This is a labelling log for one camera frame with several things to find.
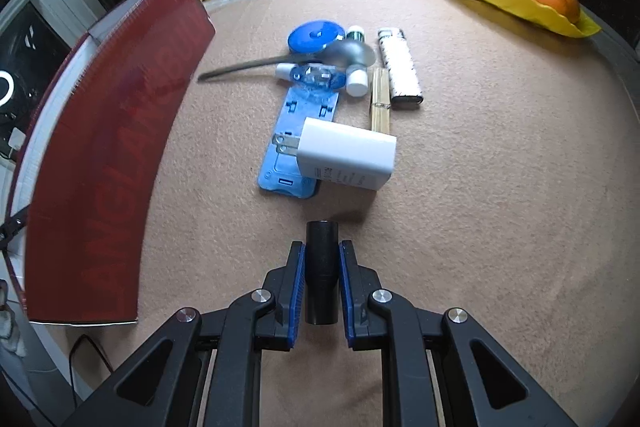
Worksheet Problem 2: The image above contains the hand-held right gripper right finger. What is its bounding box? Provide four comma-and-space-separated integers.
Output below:
339, 239, 581, 427

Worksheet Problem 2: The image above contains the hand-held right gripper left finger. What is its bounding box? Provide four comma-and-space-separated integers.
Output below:
60, 241, 307, 427

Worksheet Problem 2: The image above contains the black plastic cylinder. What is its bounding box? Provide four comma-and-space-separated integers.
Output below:
305, 221, 341, 325

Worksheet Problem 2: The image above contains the white wall charger plug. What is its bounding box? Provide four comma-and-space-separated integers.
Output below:
271, 117, 398, 192

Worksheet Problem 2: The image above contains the blue folding phone stand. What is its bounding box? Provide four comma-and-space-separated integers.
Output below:
257, 84, 347, 200

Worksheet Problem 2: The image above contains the wooden clothespin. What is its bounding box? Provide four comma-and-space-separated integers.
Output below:
369, 68, 392, 136

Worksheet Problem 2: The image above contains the white green lip balm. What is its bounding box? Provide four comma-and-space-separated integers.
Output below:
346, 25, 370, 96

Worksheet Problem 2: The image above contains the pale pink cosmetic tube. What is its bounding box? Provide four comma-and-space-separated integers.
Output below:
276, 63, 346, 100

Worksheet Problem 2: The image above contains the white patterned lighter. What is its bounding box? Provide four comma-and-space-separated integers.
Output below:
377, 28, 425, 110

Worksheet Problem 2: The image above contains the white cardboard box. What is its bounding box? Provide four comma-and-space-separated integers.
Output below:
7, 0, 217, 325

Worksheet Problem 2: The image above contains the tan felt mat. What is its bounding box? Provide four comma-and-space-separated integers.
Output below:
25, 0, 636, 427

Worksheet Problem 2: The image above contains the metal spoon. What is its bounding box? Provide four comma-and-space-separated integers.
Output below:
197, 39, 376, 84

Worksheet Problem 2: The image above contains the blue round tape measure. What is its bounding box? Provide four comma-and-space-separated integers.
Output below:
288, 21, 347, 55

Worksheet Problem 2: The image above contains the thin black cable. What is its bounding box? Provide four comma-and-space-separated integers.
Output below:
68, 334, 118, 405

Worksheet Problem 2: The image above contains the ring light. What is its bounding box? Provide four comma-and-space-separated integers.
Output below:
0, 69, 15, 112

